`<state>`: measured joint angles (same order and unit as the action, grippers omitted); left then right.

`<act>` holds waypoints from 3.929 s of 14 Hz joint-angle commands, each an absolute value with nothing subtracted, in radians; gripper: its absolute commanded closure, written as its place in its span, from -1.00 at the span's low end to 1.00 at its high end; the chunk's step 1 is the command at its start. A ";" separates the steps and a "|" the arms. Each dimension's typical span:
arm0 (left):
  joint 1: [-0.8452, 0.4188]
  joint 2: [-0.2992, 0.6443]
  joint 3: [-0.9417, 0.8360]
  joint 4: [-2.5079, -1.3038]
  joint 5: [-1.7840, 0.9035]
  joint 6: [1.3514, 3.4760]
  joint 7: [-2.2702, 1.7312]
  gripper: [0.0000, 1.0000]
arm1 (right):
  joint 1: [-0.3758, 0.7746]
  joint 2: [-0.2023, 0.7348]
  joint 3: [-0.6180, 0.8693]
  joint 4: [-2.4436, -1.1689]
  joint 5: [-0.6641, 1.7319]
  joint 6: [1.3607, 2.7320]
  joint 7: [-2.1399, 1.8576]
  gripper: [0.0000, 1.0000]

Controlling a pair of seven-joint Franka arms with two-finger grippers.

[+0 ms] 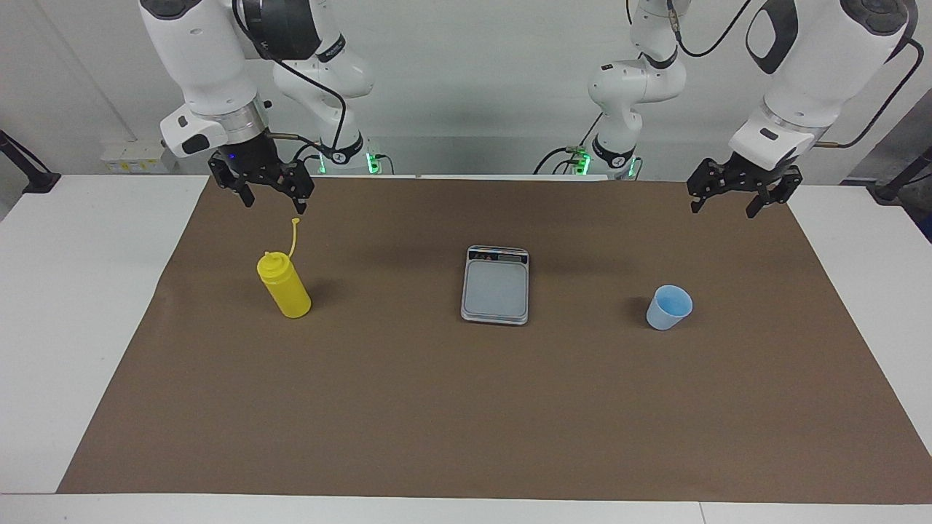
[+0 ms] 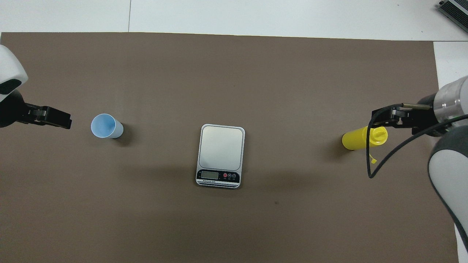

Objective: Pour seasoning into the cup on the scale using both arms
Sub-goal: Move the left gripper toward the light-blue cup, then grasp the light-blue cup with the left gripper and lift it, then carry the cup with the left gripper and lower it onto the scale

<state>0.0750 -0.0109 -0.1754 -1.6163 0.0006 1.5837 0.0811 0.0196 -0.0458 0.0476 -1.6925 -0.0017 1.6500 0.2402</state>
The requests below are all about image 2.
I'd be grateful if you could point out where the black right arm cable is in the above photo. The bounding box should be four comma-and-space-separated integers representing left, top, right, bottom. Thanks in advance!
367, 103, 468, 179

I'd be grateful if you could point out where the light blue plastic cup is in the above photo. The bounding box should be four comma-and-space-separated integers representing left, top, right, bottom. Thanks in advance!
91, 114, 124, 139

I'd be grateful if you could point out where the brown table mat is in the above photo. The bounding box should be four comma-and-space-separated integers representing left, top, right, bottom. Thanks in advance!
0, 32, 459, 263

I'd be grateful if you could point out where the yellow squeeze bottle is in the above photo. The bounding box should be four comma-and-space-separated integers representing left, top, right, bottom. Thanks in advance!
341, 125, 388, 164

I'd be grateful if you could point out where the grey ribbed metal device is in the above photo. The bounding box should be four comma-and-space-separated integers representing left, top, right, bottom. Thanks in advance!
438, 0, 468, 34

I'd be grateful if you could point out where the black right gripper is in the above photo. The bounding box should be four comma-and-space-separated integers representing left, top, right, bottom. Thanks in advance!
372, 94, 440, 138

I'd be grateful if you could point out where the silver digital kitchen scale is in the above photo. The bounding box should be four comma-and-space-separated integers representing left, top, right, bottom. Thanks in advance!
195, 124, 246, 189

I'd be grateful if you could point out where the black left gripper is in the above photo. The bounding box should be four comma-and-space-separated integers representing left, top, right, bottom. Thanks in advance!
0, 89, 72, 129

